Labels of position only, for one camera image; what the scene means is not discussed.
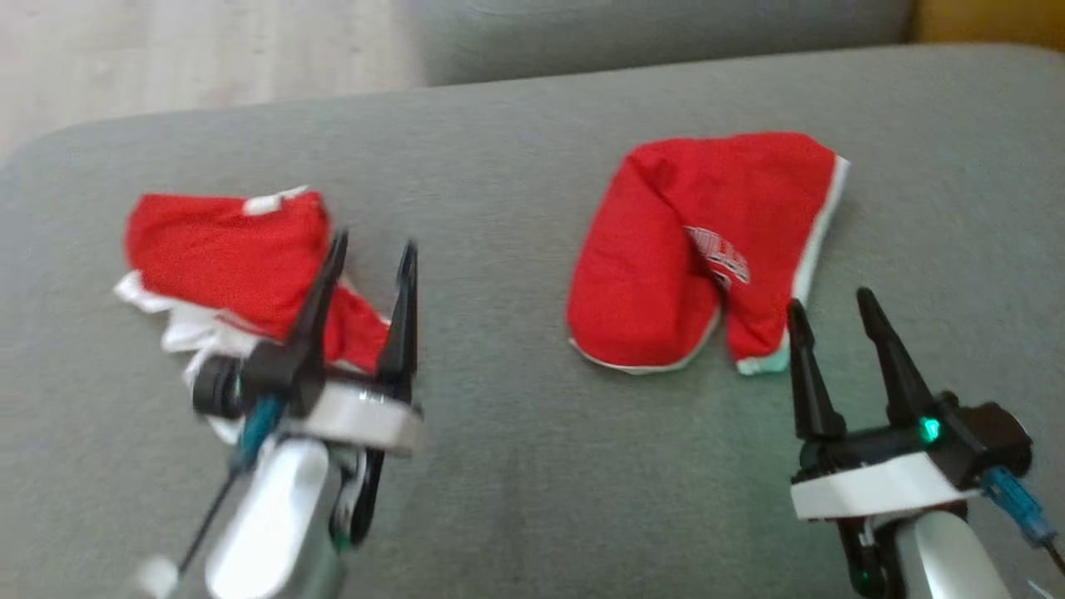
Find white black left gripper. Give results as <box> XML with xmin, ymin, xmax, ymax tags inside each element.
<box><xmin>241</xmin><ymin>229</ymin><xmax>425</xmax><ymax>546</ymax></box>

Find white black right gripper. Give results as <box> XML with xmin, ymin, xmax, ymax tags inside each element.
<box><xmin>786</xmin><ymin>287</ymin><xmax>978</xmax><ymax>596</ymax></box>

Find red and white basketball jersey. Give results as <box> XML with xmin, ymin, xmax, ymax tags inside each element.
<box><xmin>112</xmin><ymin>185</ymin><xmax>392</xmax><ymax>446</ymax></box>

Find red shorts with white trim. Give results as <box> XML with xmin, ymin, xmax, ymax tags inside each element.
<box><xmin>566</xmin><ymin>131</ymin><xmax>851</xmax><ymax>375</ymax></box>

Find yellow cushion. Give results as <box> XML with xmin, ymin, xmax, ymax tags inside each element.
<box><xmin>907</xmin><ymin>0</ymin><xmax>1065</xmax><ymax>51</ymax></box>

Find grey sofa back cushion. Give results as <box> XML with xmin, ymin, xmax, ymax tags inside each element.
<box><xmin>408</xmin><ymin>0</ymin><xmax>916</xmax><ymax>88</ymax></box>

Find white cable clip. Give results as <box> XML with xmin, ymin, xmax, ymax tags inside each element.
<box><xmin>136</xmin><ymin>556</ymin><xmax>181</xmax><ymax>597</ymax></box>

